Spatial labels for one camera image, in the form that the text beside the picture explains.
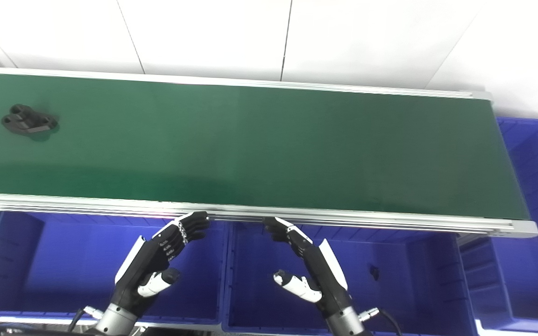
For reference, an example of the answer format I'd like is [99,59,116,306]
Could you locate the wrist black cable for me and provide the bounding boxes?
[359,307,403,336]
[66,306,105,334]

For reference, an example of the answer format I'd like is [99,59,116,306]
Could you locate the aluminium conveyor side rail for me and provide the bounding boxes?
[0,66,493,99]
[0,192,538,238]

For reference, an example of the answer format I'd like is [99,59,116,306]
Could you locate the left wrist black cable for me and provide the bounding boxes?
[66,306,105,334]

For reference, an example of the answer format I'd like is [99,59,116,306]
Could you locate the black flanged metal part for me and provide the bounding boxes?
[1,104,59,136]

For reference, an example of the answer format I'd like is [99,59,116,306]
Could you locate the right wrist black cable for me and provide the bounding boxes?
[359,307,403,336]

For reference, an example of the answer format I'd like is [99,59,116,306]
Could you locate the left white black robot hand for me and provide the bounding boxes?
[112,211,211,312]

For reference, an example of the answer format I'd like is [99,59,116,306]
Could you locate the green conveyor belt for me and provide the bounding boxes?
[0,72,531,221]

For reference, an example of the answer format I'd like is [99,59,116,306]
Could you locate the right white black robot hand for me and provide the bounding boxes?
[263,217,354,319]

